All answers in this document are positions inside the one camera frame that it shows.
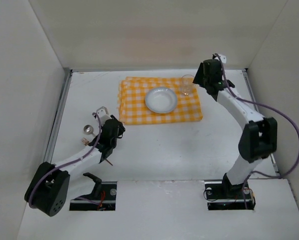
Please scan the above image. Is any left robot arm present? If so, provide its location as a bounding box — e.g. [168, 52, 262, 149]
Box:
[24, 113, 126, 217]

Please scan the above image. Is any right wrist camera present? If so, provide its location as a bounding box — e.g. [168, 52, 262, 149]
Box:
[213, 53, 227, 64]

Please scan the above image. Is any clear drinking glass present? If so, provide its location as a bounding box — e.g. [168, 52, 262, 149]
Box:
[180, 74, 194, 96]

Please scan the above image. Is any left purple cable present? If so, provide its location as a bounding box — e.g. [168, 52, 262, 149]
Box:
[28, 112, 103, 210]

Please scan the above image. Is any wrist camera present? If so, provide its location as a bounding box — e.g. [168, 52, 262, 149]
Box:
[213, 53, 227, 64]
[96, 106, 109, 117]

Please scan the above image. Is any silver spoon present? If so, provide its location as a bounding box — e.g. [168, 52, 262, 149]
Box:
[83, 124, 96, 138]

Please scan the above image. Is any yellow white checkered cloth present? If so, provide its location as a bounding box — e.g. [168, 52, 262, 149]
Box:
[118, 76, 203, 125]

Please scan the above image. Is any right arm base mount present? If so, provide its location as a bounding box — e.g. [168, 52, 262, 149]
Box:
[203, 180, 256, 211]

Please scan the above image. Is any white ceramic plate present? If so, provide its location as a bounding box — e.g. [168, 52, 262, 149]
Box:
[145, 87, 178, 114]

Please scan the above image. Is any copper fork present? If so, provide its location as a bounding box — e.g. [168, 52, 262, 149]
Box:
[81, 137, 90, 146]

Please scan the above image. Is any purple cable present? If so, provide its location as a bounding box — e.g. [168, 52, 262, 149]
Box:
[28, 112, 103, 210]
[212, 52, 299, 210]

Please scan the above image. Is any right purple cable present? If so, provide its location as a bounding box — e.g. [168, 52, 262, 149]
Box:
[212, 52, 299, 210]

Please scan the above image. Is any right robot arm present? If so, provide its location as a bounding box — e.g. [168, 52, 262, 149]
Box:
[193, 58, 278, 199]

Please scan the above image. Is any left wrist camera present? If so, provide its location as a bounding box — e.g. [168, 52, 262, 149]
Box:
[96, 106, 109, 117]

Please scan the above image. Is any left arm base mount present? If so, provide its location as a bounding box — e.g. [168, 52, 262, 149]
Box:
[69, 172, 118, 212]

